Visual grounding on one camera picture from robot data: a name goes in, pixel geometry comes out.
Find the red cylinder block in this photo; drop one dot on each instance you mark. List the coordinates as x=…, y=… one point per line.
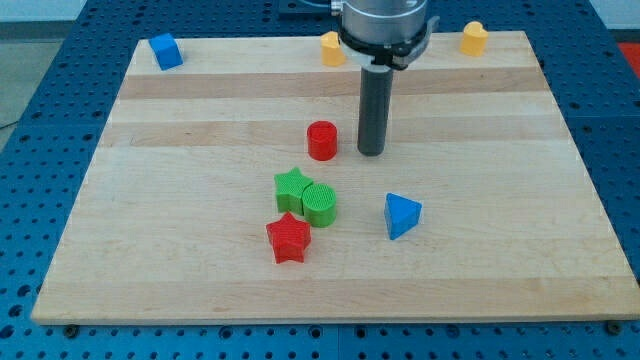
x=322, y=140

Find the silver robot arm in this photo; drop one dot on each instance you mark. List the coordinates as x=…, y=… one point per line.
x=383, y=35

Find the green cylinder block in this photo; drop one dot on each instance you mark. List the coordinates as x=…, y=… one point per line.
x=319, y=205

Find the green star block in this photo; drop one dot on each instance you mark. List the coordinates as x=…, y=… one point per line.
x=290, y=187

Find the red star block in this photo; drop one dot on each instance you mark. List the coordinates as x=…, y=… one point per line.
x=289, y=238

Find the blue triangle block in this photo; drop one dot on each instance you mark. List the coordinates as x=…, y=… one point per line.
x=401, y=214

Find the wooden board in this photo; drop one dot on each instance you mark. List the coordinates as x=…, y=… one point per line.
x=168, y=226

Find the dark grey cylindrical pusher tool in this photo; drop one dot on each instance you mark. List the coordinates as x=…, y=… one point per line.
x=374, y=103

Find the yellow heart block left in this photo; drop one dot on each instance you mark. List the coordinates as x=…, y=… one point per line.
x=331, y=52

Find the yellow heart block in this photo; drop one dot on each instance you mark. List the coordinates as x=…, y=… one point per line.
x=474, y=39
x=331, y=52

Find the blue cube block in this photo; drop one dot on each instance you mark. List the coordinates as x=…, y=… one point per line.
x=166, y=51

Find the yellow heart block right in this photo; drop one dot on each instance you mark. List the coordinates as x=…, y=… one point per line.
x=474, y=39

